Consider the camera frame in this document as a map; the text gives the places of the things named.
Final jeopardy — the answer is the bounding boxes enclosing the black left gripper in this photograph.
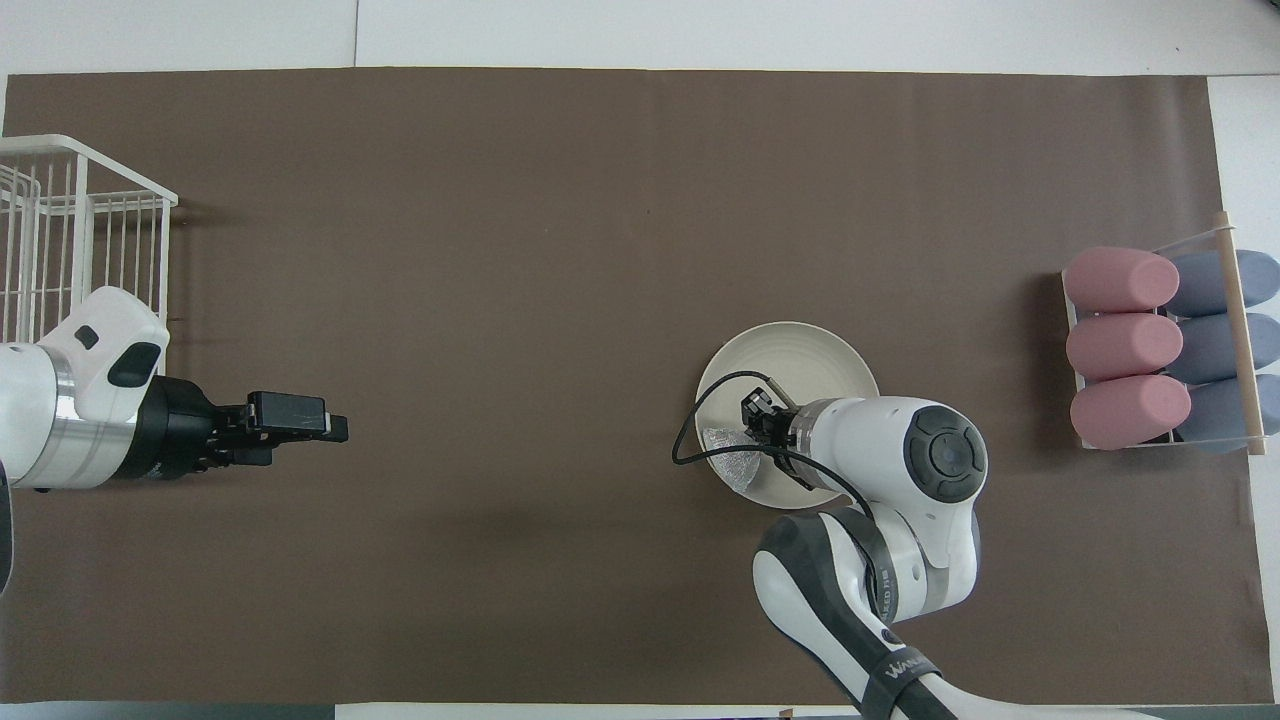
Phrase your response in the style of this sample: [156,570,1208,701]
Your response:
[122,376,350,482]

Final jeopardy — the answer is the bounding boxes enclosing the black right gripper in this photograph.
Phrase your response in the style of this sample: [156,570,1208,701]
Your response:
[741,391,813,489]

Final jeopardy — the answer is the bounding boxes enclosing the round white plate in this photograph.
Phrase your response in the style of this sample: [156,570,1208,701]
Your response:
[695,321,881,511]

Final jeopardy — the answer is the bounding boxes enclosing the brown table mat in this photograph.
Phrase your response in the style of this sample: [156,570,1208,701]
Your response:
[0,68,1276,705]

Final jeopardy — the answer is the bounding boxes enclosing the pink plastic cup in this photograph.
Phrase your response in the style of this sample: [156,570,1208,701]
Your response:
[1070,374,1193,452]
[1066,313,1185,382]
[1063,247,1181,314]

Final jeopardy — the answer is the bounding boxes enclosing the white wire dish rack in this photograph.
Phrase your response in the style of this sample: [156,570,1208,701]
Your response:
[0,134,179,348]

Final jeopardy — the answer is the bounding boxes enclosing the cup rack with wooden handle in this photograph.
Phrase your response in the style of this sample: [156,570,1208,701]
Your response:
[1060,210,1280,457]

